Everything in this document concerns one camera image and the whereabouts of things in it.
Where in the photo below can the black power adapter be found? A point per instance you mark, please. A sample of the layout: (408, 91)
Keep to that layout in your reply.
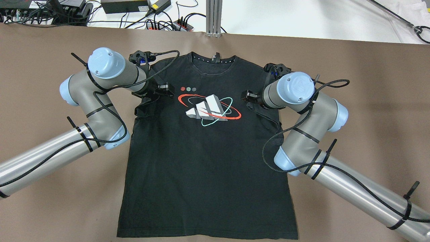
(124, 6)

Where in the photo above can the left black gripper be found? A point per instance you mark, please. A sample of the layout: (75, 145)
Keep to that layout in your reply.
(154, 90)

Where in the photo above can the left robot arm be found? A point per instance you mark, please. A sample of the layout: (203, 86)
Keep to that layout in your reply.
(75, 118)

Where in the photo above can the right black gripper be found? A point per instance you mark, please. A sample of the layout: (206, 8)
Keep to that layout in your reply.
(254, 96)

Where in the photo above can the aluminium frame cage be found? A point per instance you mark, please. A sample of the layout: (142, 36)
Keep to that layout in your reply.
(213, 18)

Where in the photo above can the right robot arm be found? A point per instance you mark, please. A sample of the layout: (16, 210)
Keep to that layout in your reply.
(295, 150)

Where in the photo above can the black graphic t-shirt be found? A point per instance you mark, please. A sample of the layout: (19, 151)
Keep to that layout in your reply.
(197, 162)

